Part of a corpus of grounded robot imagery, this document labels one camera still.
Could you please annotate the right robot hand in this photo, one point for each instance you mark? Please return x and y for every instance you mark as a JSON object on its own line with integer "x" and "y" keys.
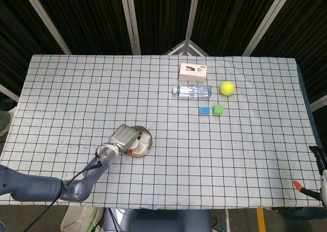
{"x": 322, "y": 158}

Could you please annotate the white metal frame post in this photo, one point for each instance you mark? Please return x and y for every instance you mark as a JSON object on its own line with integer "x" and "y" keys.
{"x": 192, "y": 17}
{"x": 47, "y": 22}
{"x": 265, "y": 22}
{"x": 131, "y": 22}

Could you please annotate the white stapler box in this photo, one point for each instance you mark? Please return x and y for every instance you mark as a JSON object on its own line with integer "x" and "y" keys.
{"x": 192, "y": 73}

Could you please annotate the blue and white block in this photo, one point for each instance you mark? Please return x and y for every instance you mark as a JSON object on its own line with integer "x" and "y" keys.
{"x": 204, "y": 111}

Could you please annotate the white triangular frame brace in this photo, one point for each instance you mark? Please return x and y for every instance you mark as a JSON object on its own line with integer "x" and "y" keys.
{"x": 187, "y": 48}

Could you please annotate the white bag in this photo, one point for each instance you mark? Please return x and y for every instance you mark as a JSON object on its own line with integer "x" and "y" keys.
{"x": 79, "y": 219}

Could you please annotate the yellow tennis ball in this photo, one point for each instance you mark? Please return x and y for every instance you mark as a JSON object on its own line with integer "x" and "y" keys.
{"x": 227, "y": 88}

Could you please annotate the light blue checked tablecloth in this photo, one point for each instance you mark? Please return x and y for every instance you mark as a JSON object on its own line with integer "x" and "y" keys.
{"x": 191, "y": 152}

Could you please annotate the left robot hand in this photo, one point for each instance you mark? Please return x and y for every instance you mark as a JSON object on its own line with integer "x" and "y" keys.
{"x": 124, "y": 137}

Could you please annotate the round metal plate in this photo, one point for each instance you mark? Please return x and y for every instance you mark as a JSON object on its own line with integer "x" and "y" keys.
{"x": 147, "y": 138}

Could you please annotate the clear plastic water bottle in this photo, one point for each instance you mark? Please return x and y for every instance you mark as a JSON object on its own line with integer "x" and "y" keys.
{"x": 194, "y": 91}

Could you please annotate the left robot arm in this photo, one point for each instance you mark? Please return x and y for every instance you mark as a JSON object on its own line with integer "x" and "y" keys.
{"x": 35, "y": 187}

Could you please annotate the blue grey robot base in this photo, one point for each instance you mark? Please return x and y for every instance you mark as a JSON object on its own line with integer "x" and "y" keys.
{"x": 158, "y": 220}

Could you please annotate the green cube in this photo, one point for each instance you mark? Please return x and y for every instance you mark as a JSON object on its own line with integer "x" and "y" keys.
{"x": 217, "y": 110}

